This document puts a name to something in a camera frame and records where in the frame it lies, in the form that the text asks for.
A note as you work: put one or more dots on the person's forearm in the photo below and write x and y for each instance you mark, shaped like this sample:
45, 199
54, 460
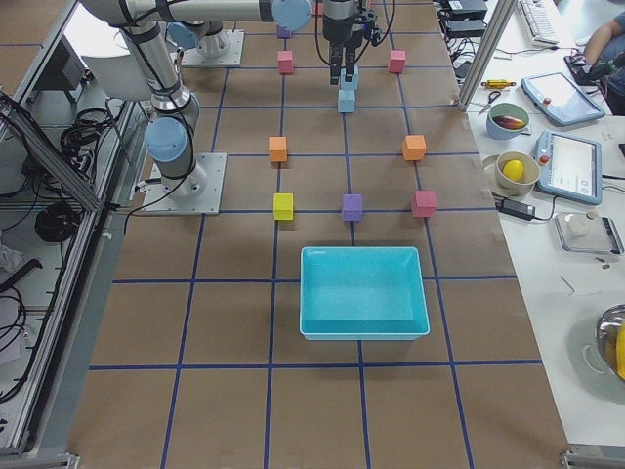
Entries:
602, 36

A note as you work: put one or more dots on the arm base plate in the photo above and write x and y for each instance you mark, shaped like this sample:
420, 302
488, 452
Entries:
223, 49
200, 193

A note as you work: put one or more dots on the black power adapter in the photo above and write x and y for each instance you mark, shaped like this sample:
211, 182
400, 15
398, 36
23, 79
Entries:
516, 209

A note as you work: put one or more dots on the light purple foam block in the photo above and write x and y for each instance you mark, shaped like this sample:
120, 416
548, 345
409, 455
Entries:
283, 33

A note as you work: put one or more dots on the magenta foam block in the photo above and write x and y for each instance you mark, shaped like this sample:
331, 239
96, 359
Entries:
424, 204

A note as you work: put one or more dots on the white keyboard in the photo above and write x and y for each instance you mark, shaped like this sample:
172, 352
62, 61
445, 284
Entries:
536, 23

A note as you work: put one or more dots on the light blue foam block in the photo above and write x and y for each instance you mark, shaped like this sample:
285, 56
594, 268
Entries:
346, 101
352, 84

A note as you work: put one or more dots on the gold metal cylinder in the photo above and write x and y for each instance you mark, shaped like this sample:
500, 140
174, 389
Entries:
497, 84

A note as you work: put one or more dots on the dark pink foam block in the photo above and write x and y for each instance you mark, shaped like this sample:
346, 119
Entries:
285, 62

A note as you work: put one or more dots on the white mug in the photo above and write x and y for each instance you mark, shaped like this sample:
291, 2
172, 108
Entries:
500, 185

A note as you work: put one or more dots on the blue teach pendant tablet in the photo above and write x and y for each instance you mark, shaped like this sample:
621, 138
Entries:
570, 167
561, 99

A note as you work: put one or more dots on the yellow foam block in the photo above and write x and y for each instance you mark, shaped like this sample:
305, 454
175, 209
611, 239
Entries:
283, 206

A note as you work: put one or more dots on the yellow lemon in mug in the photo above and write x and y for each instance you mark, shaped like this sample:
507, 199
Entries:
513, 170

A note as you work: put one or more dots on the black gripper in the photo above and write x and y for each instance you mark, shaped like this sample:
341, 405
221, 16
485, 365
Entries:
340, 30

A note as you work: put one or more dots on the aluminium frame post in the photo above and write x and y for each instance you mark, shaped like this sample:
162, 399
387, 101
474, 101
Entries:
494, 30

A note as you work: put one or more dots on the steel bowl with fruit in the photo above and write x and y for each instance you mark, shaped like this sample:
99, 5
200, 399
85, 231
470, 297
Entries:
606, 354

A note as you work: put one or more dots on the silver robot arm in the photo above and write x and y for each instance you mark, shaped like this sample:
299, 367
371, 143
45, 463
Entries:
169, 136
292, 15

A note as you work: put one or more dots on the light blue bowl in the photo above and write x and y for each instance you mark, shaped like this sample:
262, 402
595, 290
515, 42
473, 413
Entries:
505, 121

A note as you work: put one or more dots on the black scissors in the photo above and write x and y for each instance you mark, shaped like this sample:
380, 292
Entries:
492, 97

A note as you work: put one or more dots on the teal plastic tray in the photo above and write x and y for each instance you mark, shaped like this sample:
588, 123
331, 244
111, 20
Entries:
371, 293

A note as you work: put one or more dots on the grey kitchen scale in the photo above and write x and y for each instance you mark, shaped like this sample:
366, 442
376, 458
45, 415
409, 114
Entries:
588, 233

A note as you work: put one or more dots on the dark purple foam block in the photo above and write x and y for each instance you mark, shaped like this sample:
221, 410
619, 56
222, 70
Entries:
352, 207

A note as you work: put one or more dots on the orange foam block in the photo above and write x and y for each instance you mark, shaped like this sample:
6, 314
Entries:
277, 149
414, 147

